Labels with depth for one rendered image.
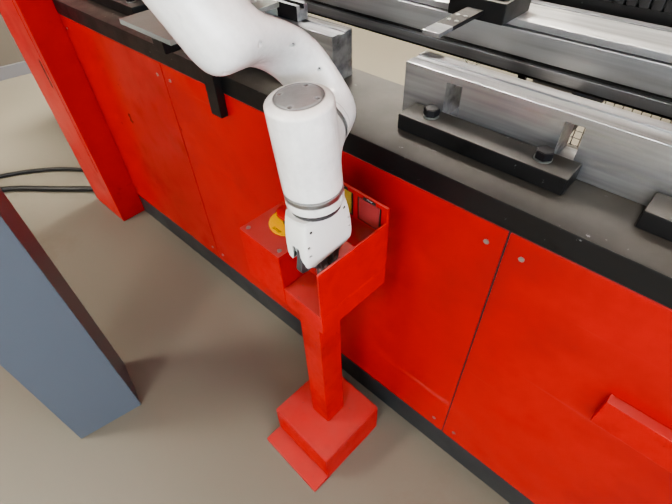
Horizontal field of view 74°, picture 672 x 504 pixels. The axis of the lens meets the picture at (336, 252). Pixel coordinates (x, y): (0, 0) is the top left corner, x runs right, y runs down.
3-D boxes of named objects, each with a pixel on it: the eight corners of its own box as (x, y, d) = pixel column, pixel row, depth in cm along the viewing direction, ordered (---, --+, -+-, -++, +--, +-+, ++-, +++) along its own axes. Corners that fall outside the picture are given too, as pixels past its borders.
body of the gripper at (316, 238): (321, 166, 67) (329, 219, 75) (269, 203, 62) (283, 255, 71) (358, 187, 63) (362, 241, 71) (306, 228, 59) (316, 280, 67)
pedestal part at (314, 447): (267, 439, 129) (261, 422, 120) (328, 382, 141) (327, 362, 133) (314, 492, 119) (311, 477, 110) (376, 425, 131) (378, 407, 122)
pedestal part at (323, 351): (312, 407, 123) (294, 278, 84) (328, 392, 126) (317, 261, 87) (328, 422, 120) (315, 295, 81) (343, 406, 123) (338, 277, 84)
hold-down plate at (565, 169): (396, 128, 80) (397, 112, 78) (414, 116, 83) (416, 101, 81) (561, 196, 66) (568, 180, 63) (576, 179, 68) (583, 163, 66)
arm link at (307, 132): (298, 157, 65) (272, 199, 60) (282, 70, 55) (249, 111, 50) (353, 165, 63) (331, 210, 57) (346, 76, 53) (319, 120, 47)
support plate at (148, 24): (120, 23, 89) (118, 18, 88) (226, -9, 102) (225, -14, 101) (171, 46, 80) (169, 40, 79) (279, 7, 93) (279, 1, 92)
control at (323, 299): (250, 274, 85) (231, 200, 73) (311, 232, 93) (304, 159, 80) (322, 335, 75) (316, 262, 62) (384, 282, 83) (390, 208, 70)
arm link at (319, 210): (315, 155, 65) (318, 172, 67) (269, 187, 61) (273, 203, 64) (358, 179, 61) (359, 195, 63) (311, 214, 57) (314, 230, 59)
